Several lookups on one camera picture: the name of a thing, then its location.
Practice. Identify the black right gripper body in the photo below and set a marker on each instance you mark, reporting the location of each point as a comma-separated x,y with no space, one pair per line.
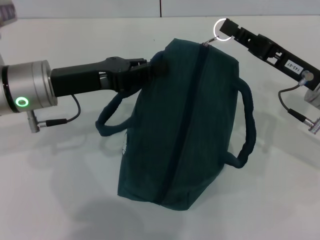
290,60

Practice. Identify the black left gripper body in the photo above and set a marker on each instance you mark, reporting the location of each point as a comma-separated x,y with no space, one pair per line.
82,77

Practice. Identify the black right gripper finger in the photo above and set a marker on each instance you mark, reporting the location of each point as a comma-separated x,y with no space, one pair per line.
240,32

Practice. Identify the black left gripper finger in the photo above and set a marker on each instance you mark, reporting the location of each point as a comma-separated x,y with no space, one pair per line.
141,63
142,80

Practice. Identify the dark teal lunch bag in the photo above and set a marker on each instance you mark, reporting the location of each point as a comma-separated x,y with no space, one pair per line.
185,125

